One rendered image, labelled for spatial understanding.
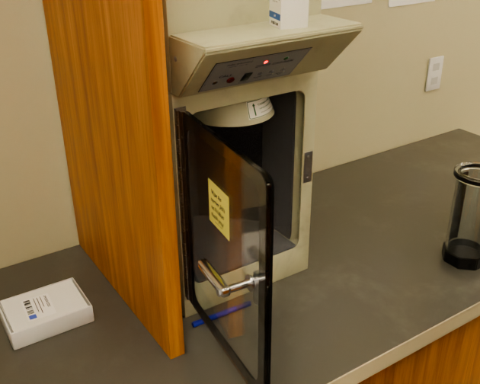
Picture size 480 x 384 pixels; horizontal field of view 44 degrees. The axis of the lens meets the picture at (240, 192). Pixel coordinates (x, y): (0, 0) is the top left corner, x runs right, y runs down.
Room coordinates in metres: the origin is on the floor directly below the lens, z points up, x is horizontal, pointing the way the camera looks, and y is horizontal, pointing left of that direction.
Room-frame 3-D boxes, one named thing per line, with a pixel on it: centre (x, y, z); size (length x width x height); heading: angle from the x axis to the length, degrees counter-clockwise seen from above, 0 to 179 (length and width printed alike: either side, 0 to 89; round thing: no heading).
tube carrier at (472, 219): (1.17, -0.52, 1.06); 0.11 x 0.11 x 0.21
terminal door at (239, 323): (0.81, 0.03, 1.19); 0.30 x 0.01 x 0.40; 26
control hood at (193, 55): (1.00, -0.05, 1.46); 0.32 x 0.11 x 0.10; 123
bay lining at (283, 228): (1.15, 0.05, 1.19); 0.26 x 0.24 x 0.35; 123
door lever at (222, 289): (0.74, 0.02, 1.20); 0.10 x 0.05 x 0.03; 26
